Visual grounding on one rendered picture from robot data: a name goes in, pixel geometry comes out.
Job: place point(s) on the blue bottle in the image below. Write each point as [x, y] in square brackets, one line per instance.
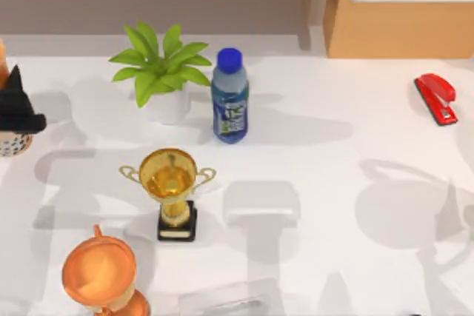
[229, 97]

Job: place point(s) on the gold trophy with black base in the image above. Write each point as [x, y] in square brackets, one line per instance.
[168, 179]

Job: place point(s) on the potted green plant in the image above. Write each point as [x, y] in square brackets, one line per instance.
[159, 72]

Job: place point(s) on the copper trophy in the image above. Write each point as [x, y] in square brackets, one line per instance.
[100, 275]

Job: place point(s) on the wooden cupboard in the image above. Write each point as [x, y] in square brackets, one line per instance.
[400, 27]

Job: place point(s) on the red stapler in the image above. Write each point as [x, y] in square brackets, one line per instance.
[437, 95]

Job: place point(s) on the spotted white cup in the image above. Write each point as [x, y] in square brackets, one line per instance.
[15, 144]

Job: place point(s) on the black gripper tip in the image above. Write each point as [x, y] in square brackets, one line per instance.
[16, 109]

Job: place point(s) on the orange object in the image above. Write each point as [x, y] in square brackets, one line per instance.
[3, 62]

